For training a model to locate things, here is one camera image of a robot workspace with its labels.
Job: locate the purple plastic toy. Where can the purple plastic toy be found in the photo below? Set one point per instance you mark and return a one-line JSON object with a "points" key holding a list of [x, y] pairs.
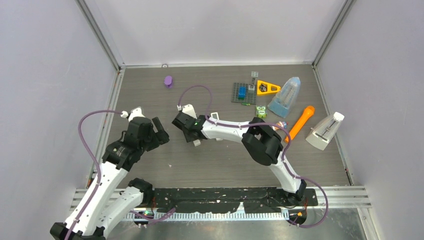
{"points": [[168, 81]]}

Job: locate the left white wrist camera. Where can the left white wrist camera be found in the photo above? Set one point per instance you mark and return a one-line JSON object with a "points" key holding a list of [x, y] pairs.
{"points": [[134, 113]]}

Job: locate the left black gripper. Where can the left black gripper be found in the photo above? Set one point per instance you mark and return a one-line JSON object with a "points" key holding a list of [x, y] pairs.
{"points": [[161, 135]]}

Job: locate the white metronome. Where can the white metronome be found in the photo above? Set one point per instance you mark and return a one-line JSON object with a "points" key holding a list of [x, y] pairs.
{"points": [[321, 135]]}

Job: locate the orange toy microphone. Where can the orange toy microphone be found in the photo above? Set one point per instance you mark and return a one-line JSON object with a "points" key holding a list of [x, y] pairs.
{"points": [[308, 112]]}

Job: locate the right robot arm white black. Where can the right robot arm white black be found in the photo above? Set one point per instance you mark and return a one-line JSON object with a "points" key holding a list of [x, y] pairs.
{"points": [[261, 141]]}

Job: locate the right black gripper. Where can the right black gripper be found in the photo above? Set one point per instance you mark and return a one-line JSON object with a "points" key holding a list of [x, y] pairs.
{"points": [[188, 139]]}

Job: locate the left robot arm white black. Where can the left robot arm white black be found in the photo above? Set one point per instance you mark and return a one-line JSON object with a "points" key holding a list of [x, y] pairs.
{"points": [[94, 218]]}

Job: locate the small figurine bottle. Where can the small figurine bottle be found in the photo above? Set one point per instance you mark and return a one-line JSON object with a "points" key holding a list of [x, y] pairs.
{"points": [[283, 124]]}

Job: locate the yellow triangle toy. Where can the yellow triangle toy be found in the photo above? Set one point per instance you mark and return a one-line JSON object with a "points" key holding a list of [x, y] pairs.
{"points": [[266, 88]]}

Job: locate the grey lego baseplate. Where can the grey lego baseplate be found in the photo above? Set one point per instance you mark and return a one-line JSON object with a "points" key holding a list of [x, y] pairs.
{"points": [[252, 97]]}

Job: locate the blue lego brick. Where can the blue lego brick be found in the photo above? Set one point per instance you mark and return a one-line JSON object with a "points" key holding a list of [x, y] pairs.
{"points": [[242, 92]]}

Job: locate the grey lego piece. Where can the grey lego piece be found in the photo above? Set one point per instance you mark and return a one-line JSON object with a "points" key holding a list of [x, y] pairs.
{"points": [[253, 79]]}

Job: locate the green owl toy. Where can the green owl toy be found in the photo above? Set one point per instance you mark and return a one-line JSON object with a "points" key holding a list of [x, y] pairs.
{"points": [[261, 111]]}

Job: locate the slim white remote control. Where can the slim white remote control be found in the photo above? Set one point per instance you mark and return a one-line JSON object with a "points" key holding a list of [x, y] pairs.
{"points": [[196, 142]]}

